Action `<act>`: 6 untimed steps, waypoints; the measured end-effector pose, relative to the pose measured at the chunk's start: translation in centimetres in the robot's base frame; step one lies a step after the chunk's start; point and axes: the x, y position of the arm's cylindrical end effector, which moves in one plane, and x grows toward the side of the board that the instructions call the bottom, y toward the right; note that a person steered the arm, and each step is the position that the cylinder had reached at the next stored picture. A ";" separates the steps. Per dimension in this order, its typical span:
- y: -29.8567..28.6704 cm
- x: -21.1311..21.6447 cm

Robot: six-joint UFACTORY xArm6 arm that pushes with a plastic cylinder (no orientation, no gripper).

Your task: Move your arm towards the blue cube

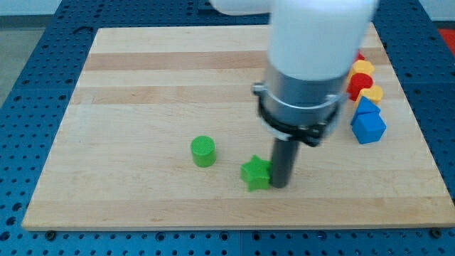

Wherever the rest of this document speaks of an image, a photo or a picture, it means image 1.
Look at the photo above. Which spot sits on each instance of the green cylinder block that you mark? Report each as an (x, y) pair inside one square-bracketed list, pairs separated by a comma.
[(203, 151)]

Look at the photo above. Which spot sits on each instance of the yellow block near blue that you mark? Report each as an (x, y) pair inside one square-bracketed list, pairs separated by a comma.
[(374, 93)]

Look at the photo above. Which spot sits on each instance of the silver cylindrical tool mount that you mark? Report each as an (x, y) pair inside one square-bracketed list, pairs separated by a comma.
[(299, 110)]

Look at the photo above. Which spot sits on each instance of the blue perforated table plate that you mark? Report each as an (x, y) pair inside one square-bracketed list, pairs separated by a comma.
[(34, 108)]

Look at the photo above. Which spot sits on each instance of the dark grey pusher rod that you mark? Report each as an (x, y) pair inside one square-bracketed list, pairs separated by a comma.
[(282, 162)]

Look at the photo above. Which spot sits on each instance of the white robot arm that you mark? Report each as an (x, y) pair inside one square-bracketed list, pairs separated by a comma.
[(312, 45)]

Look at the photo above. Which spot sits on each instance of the red cylinder block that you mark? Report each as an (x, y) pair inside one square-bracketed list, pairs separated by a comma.
[(358, 82)]

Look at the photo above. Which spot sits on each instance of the blue cube block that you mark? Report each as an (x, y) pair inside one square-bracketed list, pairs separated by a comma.
[(368, 127)]

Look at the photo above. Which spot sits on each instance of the blue triangular block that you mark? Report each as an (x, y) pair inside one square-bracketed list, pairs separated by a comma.
[(365, 106)]

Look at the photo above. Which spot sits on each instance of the green star block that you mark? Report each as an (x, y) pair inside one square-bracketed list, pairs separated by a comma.
[(255, 173)]

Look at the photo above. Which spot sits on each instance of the yellow hexagon block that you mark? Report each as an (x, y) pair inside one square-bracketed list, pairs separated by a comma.
[(361, 66)]

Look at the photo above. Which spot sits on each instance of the wooden board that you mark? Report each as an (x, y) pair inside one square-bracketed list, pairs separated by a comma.
[(121, 159)]

